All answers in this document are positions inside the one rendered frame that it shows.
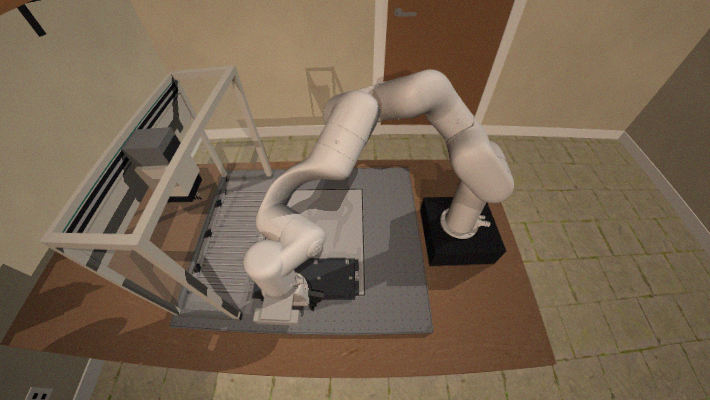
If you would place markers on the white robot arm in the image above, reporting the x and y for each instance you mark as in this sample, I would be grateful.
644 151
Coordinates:
475 161

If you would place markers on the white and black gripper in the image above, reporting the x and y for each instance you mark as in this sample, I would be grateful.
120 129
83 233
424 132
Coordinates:
301 295

